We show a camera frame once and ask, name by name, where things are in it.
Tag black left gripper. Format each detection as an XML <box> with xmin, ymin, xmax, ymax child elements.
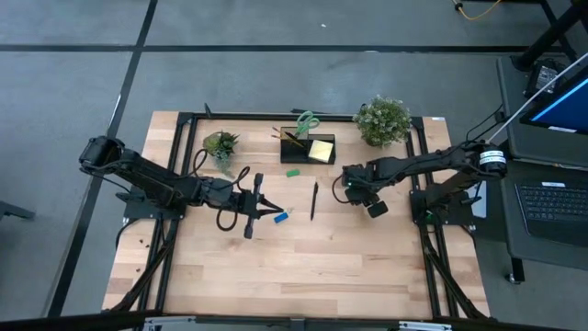
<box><xmin>229</xmin><ymin>173</ymin><xmax>285</xmax><ymax>239</ymax></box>

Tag yellow sticky note pad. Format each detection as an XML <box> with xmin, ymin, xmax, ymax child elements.
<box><xmin>308</xmin><ymin>140</ymin><xmax>335</xmax><ymax>165</ymax></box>

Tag green handled scissors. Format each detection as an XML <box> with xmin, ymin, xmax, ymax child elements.
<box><xmin>293</xmin><ymin>109</ymin><xmax>322</xmax><ymax>140</ymax></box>

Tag black mesh desk organizer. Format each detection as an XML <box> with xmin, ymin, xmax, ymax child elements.
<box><xmin>279</xmin><ymin>126</ymin><xmax>336</xmax><ymax>166</ymax></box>

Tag bushy potted plant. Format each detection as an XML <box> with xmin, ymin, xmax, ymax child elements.
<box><xmin>353</xmin><ymin>95</ymin><xmax>413</xmax><ymax>148</ymax></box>

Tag small green succulent plant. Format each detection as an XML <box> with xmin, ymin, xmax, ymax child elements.
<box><xmin>202</xmin><ymin>131</ymin><xmax>241</xmax><ymax>179</ymax></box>

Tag dark grey equipment cart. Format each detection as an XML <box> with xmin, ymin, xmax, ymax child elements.
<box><xmin>495</xmin><ymin>54</ymin><xmax>588</xmax><ymax>284</ymax></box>

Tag black laptop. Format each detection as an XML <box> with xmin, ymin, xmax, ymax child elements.
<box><xmin>514</xmin><ymin>181</ymin><xmax>588</xmax><ymax>247</ymax></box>

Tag black power device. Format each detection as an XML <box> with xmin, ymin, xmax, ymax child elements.
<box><xmin>525</xmin><ymin>58</ymin><xmax>560</xmax><ymax>98</ymax></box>

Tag computer monitor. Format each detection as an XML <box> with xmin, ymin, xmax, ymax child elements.
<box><xmin>519</xmin><ymin>75</ymin><xmax>588</xmax><ymax>137</ymax></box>

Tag black stand pole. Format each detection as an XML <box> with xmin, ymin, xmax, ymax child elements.
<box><xmin>512</xmin><ymin>0</ymin><xmax>588</xmax><ymax>73</ymax></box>

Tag dark chair base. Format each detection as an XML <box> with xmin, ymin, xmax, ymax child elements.
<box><xmin>0</xmin><ymin>200</ymin><xmax>36</xmax><ymax>223</ymax></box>

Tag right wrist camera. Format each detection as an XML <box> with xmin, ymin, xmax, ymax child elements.
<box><xmin>366</xmin><ymin>200</ymin><xmax>390</xmax><ymax>220</ymax></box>

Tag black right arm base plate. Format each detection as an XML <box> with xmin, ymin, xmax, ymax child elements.
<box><xmin>410</xmin><ymin>186</ymin><xmax>482</xmax><ymax>226</ymax></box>

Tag black metal table frame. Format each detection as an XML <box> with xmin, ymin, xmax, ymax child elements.
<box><xmin>103</xmin><ymin>109</ymin><xmax>491</xmax><ymax>323</ymax></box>

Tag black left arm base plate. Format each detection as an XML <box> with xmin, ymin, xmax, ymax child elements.
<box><xmin>117</xmin><ymin>183</ymin><xmax>190</xmax><ymax>221</ymax></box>

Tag white cable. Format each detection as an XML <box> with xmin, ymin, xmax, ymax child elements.
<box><xmin>481</xmin><ymin>51</ymin><xmax>588</xmax><ymax>151</ymax></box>

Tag yellow cable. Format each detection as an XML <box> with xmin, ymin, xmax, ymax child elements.
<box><xmin>451</xmin><ymin>0</ymin><xmax>504</xmax><ymax>22</ymax></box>

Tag black camera rig rail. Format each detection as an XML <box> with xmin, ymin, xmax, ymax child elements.
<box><xmin>0</xmin><ymin>310</ymin><xmax>588</xmax><ymax>331</ymax></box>

